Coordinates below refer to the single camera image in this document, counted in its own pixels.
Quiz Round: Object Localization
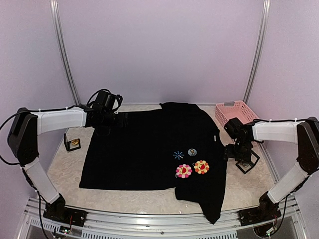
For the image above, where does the grey aluminium right corner post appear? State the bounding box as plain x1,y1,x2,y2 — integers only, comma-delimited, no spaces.
243,0,271,104

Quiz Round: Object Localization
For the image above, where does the round portrait pin badge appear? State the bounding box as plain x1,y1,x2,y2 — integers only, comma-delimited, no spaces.
187,148,197,156

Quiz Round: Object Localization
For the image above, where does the grey aluminium corner post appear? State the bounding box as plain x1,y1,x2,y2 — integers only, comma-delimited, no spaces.
49,0,81,105
243,0,271,104

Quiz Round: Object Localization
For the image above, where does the black brooch box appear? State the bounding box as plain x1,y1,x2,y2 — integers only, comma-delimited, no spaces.
235,150,260,174
63,134,81,152

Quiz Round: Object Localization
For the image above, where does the pink flower plush badge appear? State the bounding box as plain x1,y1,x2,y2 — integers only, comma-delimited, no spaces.
175,164,192,179

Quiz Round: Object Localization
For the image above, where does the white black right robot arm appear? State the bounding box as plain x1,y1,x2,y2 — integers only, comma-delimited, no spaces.
224,117,319,221

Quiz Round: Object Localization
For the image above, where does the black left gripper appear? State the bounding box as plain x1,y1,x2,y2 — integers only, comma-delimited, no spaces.
102,111,130,128

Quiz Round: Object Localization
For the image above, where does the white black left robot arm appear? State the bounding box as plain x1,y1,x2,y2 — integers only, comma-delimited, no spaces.
0,89,127,222

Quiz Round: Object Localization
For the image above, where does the black t-shirt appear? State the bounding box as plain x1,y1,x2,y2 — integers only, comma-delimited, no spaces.
79,102,227,224

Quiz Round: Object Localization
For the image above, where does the orange flower plush badge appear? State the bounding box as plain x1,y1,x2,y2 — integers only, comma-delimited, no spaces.
192,160,210,175

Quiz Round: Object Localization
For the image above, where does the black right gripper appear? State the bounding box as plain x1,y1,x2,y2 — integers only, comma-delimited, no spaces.
224,138,252,163

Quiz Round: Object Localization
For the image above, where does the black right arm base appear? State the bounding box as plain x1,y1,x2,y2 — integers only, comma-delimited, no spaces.
238,192,282,226

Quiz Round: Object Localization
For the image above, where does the pink plastic basket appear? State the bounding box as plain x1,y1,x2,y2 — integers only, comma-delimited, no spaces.
215,101,258,126

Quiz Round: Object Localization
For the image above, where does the grey aluminium left corner post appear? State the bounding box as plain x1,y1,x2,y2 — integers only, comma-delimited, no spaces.
49,0,81,105

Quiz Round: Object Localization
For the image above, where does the grey aluminium front rail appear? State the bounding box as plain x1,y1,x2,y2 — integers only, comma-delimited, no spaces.
23,199,300,239

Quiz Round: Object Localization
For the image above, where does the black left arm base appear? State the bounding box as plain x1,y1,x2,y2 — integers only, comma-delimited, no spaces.
43,194,87,227

